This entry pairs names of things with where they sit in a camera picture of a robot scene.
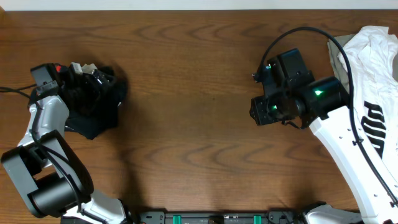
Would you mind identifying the black leggings with red waistband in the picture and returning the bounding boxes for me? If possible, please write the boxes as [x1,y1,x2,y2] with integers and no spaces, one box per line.
[55,63,127,140]

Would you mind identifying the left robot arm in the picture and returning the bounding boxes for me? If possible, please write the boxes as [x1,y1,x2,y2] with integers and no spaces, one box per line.
[1,63,134,223]

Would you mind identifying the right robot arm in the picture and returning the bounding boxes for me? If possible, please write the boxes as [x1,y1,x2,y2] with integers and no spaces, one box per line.
[250,49,397,223]

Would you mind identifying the white folded shirt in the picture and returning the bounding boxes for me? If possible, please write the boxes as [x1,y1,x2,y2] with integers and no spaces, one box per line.
[70,62,98,75]

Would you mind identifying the beige garment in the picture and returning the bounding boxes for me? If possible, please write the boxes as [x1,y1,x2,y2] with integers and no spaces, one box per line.
[327,34,354,89]

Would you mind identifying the white crumpled garment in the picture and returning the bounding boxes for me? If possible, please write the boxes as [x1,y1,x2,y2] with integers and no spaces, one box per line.
[336,26,397,179]

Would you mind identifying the left black cable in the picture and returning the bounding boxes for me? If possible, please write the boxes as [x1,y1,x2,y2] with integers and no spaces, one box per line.
[0,83,94,218]

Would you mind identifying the black cable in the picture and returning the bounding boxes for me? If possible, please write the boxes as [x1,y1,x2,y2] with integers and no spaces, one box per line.
[252,26,398,208]
[0,83,94,218]

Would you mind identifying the right black cable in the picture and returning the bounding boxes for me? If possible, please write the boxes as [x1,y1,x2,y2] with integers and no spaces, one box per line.
[252,26,398,208]

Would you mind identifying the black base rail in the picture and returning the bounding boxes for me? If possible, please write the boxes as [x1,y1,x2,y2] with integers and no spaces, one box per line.
[139,210,306,224]

